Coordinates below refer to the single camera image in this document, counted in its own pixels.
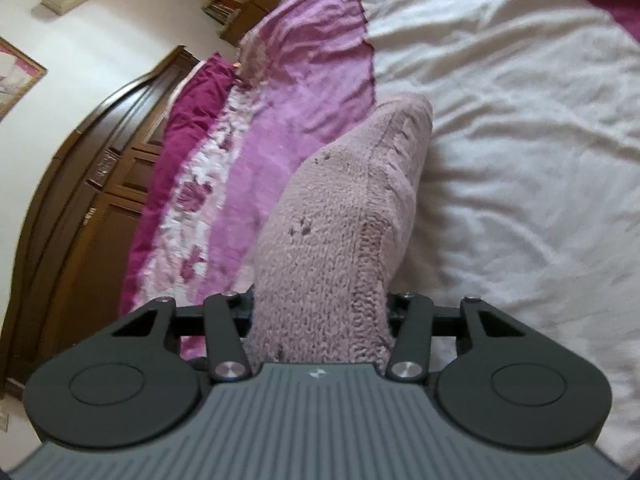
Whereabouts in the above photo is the stack of books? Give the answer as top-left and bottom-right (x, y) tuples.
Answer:
(202, 0), (248, 25)

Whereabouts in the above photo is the dark wooden headboard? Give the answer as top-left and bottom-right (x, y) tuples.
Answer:
(1, 46), (198, 396)

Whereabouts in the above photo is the pink knitted sweater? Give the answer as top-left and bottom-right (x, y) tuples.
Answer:
(244, 93), (433, 368)

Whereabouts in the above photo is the purple white striped bedspread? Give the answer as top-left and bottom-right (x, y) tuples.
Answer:
(119, 0), (640, 470)

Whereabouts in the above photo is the magenta pillow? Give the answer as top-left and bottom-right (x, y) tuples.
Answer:
(119, 53), (234, 314)

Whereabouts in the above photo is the framed pink flower picture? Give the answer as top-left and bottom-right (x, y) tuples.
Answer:
(0, 38), (48, 119)

